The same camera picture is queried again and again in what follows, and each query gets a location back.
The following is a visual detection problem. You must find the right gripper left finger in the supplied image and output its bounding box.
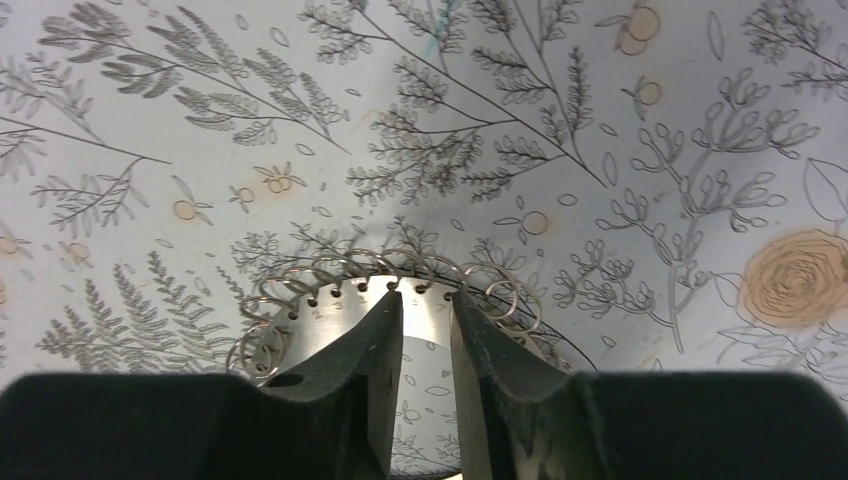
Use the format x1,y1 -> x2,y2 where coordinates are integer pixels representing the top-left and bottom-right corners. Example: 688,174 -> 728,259
1,291 -> 403,479

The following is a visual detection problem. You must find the floral table mat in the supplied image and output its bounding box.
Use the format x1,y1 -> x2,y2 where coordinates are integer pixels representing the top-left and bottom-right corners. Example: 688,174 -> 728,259
0,0 -> 848,480

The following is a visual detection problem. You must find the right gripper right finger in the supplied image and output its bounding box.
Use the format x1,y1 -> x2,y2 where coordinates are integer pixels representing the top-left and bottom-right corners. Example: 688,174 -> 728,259
451,292 -> 847,479

